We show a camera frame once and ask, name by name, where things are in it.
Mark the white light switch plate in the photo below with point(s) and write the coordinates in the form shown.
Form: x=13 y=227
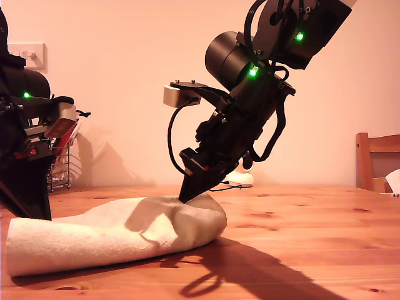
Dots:
x=39 y=50

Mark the red chopstick sleeve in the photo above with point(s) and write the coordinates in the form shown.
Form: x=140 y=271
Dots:
x=75 y=129

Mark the white tissue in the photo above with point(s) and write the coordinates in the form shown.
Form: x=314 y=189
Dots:
x=394 y=182

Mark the wooden chair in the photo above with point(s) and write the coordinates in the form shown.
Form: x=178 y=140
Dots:
x=362 y=162

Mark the white round security camera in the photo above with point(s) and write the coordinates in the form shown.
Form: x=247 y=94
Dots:
x=239 y=178

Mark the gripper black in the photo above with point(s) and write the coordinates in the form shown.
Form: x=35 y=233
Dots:
x=228 y=140

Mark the black elastic loop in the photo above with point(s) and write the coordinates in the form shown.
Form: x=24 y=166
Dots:
x=83 y=113

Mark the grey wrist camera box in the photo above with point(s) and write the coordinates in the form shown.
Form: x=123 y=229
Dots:
x=64 y=115
x=172 y=95

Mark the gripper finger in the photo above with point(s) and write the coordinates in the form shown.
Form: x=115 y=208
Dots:
x=28 y=190

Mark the cream terry tea towel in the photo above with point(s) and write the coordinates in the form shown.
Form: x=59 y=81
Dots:
x=93 y=240

